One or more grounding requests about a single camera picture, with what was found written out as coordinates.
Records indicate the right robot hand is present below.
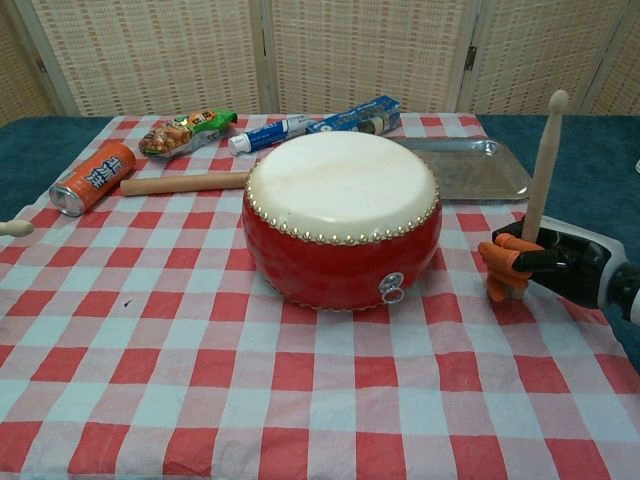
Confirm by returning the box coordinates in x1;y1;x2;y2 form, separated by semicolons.
478;215;629;310

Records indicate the wooden drumstick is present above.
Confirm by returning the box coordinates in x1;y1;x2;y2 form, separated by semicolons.
0;219;35;237
508;89;570;301

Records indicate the red Chinese drum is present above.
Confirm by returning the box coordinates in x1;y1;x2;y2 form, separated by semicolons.
242;131;441;312

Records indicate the red white checkered tablecloth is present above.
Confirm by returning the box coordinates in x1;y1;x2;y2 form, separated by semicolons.
0;112;634;480

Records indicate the rectangular metal tray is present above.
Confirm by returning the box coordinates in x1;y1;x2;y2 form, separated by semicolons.
394;138;536;203

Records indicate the long blue carton box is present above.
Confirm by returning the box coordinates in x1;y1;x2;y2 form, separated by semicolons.
305;95;403;137

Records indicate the woven folding screen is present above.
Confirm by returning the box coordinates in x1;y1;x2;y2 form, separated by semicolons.
0;0;640;129

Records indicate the blue white toothpaste tube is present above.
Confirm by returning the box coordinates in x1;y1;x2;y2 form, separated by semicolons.
228;114;314;157

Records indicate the wooden rolling pin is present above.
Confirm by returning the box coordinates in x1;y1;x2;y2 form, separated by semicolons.
120;171;250;198

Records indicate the green snack bag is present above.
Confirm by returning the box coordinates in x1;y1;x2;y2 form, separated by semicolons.
137;108;238;160

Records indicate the orange drink can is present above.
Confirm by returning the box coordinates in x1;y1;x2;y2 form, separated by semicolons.
48;141;137;218

